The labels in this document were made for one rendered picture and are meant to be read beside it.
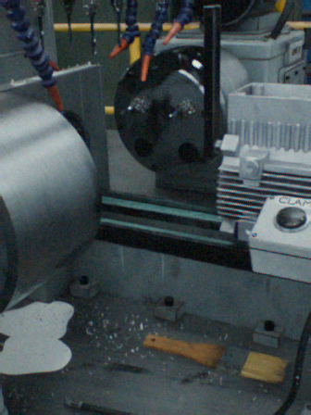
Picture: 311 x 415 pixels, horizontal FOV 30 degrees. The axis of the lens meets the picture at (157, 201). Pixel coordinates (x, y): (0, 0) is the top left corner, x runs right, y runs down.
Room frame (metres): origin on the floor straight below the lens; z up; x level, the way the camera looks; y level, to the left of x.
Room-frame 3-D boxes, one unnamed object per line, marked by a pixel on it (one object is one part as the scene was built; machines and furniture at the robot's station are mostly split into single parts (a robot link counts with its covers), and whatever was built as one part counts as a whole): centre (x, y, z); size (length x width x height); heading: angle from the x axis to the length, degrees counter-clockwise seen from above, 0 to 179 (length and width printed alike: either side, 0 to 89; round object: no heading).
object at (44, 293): (0.87, 0.19, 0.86); 0.07 x 0.06 x 0.12; 152
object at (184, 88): (1.23, -0.08, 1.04); 0.41 x 0.25 x 0.25; 152
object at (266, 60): (1.46, -0.21, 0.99); 0.35 x 0.31 x 0.37; 152
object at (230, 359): (0.68, -0.07, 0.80); 0.21 x 0.05 x 0.01; 66
